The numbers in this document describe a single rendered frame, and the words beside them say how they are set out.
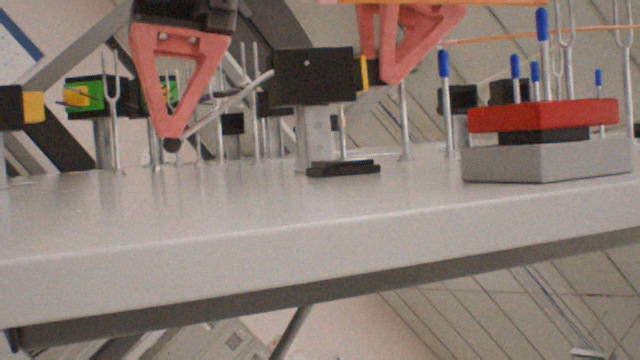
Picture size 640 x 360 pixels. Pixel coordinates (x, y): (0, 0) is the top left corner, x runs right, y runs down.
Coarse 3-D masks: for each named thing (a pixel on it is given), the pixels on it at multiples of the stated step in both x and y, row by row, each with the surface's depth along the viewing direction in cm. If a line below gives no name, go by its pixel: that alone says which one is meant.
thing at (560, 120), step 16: (480, 112) 36; (496, 112) 35; (512, 112) 34; (528, 112) 33; (544, 112) 33; (560, 112) 33; (576, 112) 33; (592, 112) 34; (608, 112) 34; (480, 128) 36; (496, 128) 35; (512, 128) 34; (528, 128) 33; (544, 128) 33; (560, 128) 33; (576, 128) 35; (512, 144) 36; (528, 144) 35
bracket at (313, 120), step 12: (300, 108) 58; (312, 108) 58; (324, 108) 58; (300, 120) 58; (312, 120) 58; (324, 120) 58; (300, 132) 59; (312, 132) 58; (324, 132) 58; (300, 144) 59; (312, 144) 58; (324, 144) 58; (300, 156) 59; (312, 156) 58; (324, 156) 58; (300, 168) 59
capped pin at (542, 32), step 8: (536, 16) 50; (544, 16) 50; (536, 24) 50; (544, 24) 50; (536, 32) 50; (544, 32) 50; (544, 40) 50; (544, 48) 50; (544, 56) 50; (544, 64) 50; (544, 72) 50; (544, 80) 50; (544, 88) 50; (544, 96) 50
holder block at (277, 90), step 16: (288, 48) 56; (304, 48) 56; (320, 48) 56; (336, 48) 57; (352, 48) 57; (272, 64) 58; (288, 64) 56; (304, 64) 56; (320, 64) 57; (336, 64) 57; (352, 64) 57; (272, 80) 58; (288, 80) 56; (304, 80) 56; (320, 80) 57; (336, 80) 57; (352, 80) 57; (272, 96) 58; (288, 96) 56; (304, 96) 56; (320, 96) 57; (336, 96) 57; (352, 96) 57
